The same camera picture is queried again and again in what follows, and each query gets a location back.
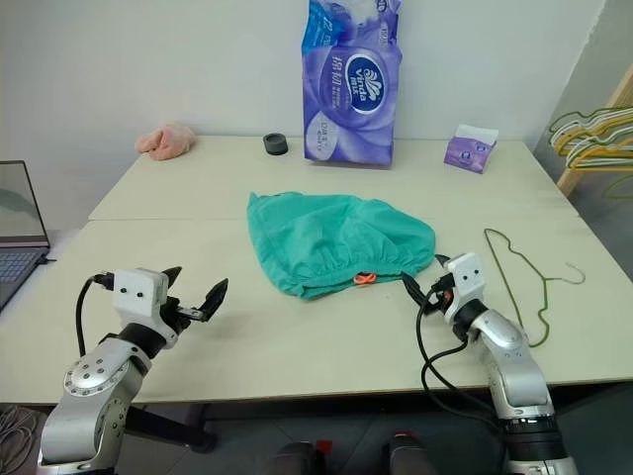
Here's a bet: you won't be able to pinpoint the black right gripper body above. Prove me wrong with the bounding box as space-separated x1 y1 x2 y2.
422 273 454 318

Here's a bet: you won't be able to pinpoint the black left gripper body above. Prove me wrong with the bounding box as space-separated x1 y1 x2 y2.
158 295 206 338

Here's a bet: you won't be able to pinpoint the green shorts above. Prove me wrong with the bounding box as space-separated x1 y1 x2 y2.
245 191 438 302

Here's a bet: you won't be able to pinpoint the olive green wire hanger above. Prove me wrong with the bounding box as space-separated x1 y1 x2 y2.
483 227 588 347

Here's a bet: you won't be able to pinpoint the wooden hanger rack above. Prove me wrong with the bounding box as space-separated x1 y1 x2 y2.
556 66 633 200

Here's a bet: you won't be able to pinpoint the small purple tissue box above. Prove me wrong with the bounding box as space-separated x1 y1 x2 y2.
443 124 500 176

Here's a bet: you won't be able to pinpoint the pink crumpled cloth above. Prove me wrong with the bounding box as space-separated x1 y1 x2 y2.
135 123 198 162

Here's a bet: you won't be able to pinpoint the dark rounded shape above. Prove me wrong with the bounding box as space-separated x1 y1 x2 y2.
387 432 429 475
274 440 318 475

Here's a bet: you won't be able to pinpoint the grey laptop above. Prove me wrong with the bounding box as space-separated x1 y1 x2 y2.
0 159 52 314

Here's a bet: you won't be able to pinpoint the purple Vinda tissue pack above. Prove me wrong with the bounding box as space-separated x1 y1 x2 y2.
298 0 404 171

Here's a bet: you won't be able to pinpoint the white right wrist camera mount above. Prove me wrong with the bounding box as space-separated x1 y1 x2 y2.
442 252 484 326

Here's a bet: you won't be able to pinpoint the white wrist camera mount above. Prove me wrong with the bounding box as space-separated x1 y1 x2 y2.
112 267 170 319
442 252 484 326

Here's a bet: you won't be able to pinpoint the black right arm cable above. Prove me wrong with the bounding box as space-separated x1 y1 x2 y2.
416 281 498 400

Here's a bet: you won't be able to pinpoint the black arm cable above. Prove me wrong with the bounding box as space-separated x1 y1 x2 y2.
416 281 498 400
74 270 116 358

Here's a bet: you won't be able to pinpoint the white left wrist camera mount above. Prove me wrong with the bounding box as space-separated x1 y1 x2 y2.
112 267 170 319

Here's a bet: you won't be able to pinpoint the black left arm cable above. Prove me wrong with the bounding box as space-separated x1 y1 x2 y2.
74 270 116 358

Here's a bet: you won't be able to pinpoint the grey cable bundle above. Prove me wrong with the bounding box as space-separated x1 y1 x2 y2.
0 404 46 470

